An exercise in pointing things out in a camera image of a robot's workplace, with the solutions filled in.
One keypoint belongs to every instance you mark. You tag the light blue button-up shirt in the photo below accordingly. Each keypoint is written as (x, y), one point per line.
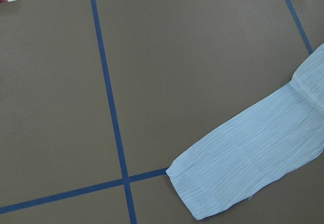
(258, 146)

